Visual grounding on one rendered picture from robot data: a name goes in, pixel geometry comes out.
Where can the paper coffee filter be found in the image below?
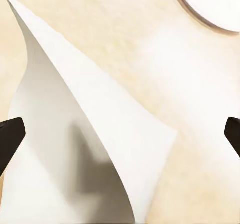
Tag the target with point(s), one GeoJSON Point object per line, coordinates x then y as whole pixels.
{"type": "Point", "coordinates": [92, 154]}

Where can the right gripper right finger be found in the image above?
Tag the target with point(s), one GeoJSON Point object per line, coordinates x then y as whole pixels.
{"type": "Point", "coordinates": [232, 132]}

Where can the saucer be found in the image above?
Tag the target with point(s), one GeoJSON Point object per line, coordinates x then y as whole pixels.
{"type": "Point", "coordinates": [223, 13]}

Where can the countertop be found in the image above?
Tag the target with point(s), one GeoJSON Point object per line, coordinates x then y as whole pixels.
{"type": "Point", "coordinates": [179, 66]}

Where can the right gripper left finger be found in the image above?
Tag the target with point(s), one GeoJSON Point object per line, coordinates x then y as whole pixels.
{"type": "Point", "coordinates": [12, 133]}

